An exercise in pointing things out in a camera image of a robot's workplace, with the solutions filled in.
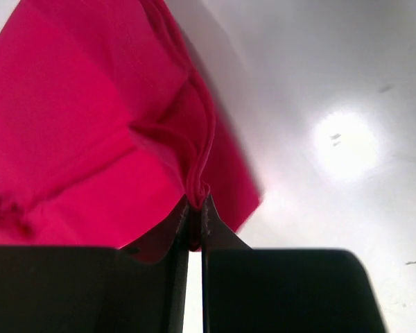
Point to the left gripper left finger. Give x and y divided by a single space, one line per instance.
137 288

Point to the pink t shirt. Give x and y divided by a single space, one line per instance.
105 124

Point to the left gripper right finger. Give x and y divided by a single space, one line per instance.
281 290

